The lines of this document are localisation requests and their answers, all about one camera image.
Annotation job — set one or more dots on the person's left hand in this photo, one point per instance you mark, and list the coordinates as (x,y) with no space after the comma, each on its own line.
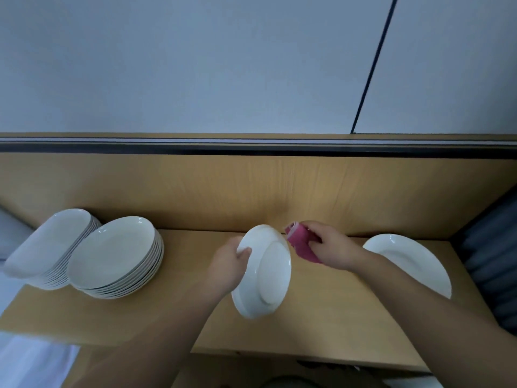
(226,269)

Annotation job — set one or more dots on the person's right hand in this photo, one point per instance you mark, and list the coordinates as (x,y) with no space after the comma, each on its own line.
(335,246)

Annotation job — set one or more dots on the pink cleaning cloth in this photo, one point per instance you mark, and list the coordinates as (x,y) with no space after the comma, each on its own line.
(300,242)

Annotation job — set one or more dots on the white glossy round plate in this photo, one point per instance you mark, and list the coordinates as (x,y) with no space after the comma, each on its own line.
(271,274)
(420,258)

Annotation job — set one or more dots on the pile of white round plates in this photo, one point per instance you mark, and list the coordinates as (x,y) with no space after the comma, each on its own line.
(111,250)

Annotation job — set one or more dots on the pile of white oblong plates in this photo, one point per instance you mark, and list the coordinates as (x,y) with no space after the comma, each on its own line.
(44,242)

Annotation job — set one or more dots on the person's left forearm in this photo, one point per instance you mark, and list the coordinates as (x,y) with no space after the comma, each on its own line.
(149,347)

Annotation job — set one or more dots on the person's right forearm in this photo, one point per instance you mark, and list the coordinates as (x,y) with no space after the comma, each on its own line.
(440,323)

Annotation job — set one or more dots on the grey curtain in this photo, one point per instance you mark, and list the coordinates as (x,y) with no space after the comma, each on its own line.
(493,262)

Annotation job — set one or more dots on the white bed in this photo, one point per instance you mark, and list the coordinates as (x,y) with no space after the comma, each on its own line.
(32,351)

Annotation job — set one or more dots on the grey upholstered headboard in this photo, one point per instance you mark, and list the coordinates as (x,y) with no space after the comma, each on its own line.
(12,232)

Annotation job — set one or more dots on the black wall rail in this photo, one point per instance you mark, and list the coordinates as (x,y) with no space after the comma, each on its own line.
(242,148)

